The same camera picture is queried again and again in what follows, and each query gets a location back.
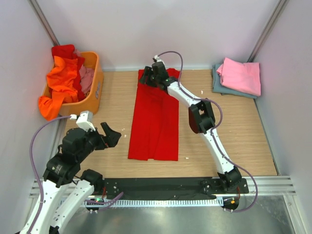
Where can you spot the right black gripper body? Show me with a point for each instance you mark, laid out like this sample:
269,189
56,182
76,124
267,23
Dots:
153,80

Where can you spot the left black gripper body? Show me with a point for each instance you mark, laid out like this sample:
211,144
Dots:
94,141

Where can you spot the red t-shirt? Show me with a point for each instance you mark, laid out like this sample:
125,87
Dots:
155,125

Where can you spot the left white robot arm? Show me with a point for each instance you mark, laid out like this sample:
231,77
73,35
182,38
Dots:
49,216

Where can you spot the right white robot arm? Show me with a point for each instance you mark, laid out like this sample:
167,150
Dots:
201,121

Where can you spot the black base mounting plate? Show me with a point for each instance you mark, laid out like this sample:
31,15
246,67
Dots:
173,188

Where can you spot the dusty pink shirt in basket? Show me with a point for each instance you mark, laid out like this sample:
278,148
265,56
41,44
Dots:
86,78

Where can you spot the folded grey-blue t-shirt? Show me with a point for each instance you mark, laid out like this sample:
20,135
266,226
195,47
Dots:
218,88

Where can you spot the orange t-shirt in basket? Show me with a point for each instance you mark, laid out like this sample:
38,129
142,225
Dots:
61,81

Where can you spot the dark red shirt in basket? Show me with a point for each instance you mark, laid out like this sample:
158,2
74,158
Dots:
70,52

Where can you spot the folded pink t-shirt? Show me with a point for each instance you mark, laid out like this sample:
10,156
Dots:
242,77

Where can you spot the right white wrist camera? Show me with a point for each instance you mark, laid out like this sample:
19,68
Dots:
156,58

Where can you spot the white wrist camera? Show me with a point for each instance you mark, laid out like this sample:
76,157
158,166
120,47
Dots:
156,58
84,121

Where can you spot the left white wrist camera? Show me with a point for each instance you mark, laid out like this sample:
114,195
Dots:
84,121

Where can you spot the white slotted cable duct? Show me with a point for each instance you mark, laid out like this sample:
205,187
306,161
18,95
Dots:
168,203

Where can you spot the left aluminium frame post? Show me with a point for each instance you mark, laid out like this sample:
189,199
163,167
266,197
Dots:
44,22

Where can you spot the aluminium frame post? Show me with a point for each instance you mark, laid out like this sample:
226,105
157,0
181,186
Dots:
44,22
273,19

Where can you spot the right aluminium frame post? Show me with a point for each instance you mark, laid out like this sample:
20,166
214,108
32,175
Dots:
273,19

